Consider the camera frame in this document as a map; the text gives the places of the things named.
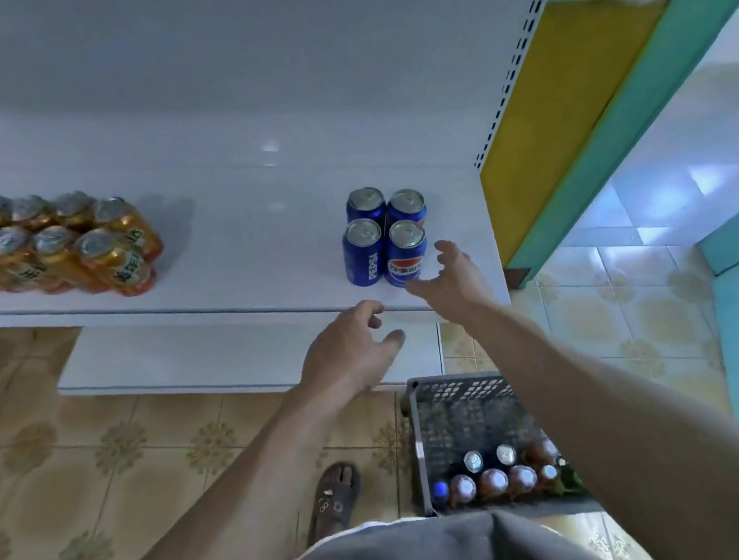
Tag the person's left hand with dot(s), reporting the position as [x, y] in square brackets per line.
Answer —
[345, 358]

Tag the person's right hand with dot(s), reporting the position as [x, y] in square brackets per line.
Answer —
[460, 291]

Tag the grey plastic crate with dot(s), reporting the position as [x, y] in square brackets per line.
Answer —
[456, 412]

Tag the cola bottle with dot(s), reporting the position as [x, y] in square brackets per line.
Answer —
[441, 490]

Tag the drinks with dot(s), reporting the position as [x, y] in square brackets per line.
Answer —
[492, 482]

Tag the white metal shelf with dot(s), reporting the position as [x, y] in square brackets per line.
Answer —
[194, 111]

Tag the group of orange cans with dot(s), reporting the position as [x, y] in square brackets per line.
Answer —
[37, 246]

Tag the person's right forearm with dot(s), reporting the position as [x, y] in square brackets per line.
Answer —
[623, 434]

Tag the person's left forearm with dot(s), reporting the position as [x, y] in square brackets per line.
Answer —
[212, 530]

